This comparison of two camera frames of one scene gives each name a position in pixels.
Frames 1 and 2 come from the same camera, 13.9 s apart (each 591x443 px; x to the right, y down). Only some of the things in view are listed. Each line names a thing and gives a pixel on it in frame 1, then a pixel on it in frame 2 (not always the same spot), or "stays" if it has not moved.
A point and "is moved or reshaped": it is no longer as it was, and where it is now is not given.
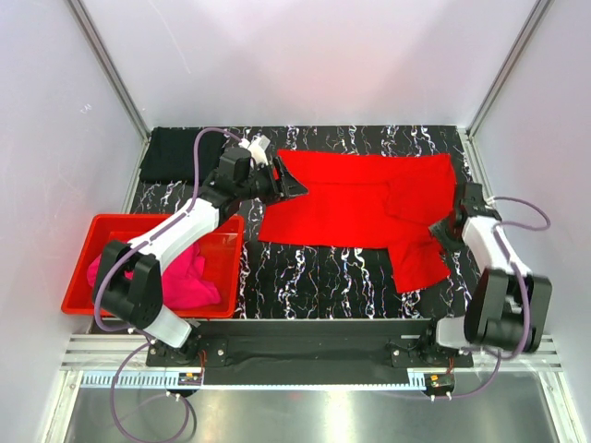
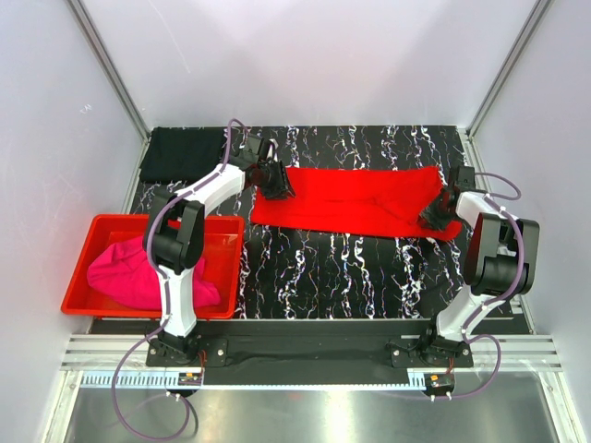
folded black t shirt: x=169 y=155 stays
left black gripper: x=286 y=185 stays
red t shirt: x=376 y=201 is moved or reshaped
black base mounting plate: x=307 y=351 stays
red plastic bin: x=222 y=247 stays
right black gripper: x=438 y=230 to x=428 y=215
